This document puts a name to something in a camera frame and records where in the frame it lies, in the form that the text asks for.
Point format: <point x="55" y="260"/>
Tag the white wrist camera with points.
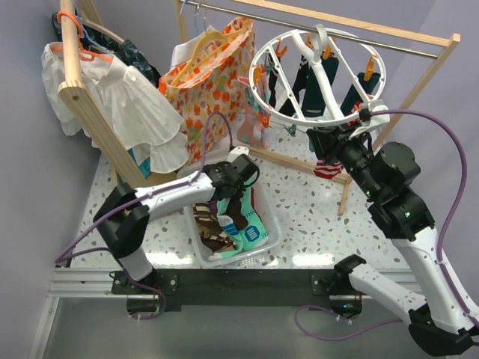
<point x="236" y="152"/>
<point x="368" y="118"/>

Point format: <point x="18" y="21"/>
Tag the teal clothespin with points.
<point x="291" y="130"/>

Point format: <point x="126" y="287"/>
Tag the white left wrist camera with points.
<point x="236" y="152"/>

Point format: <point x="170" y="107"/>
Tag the red white striped sock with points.
<point x="327" y="171"/>

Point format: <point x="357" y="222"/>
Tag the floral orange tote bag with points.
<point x="211" y="87"/>

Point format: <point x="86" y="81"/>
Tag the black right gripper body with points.
<point x="349" y="150"/>

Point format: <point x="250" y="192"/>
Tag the white plastic basket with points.
<point x="268" y="219"/>

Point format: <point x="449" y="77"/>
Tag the white ruffled dress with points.
<point x="142" y="118"/>

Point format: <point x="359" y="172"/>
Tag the dark patterned garment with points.
<point x="98" y="41"/>

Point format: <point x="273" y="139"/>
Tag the orange plastic hanger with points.
<point x="84" y="54"/>

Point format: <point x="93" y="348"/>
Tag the pink patterned sock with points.
<point x="254" y="130"/>

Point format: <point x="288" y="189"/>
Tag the mint green sock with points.
<point x="248" y="238"/>

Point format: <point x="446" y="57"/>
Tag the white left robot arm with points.
<point x="123" y="218"/>

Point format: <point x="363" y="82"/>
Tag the brown striped sock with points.
<point x="211" y="234"/>

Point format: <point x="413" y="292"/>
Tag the white round sock hanger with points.
<point x="322" y="40"/>

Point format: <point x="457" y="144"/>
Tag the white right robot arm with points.
<point x="434" y="318"/>

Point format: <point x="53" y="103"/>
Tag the black striped sock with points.
<point x="272" y="81"/>
<point x="299" y="84"/>

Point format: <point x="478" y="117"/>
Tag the wooden left clothes rack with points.
<point x="78" y="99"/>

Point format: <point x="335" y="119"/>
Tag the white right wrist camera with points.
<point x="368" y="118"/>

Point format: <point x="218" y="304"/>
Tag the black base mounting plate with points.
<point x="172" y="289"/>

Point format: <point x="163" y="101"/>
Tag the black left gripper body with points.
<point x="238" y="191"/>

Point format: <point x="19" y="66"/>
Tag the yellow plastic hanger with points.
<point x="216" y="38"/>

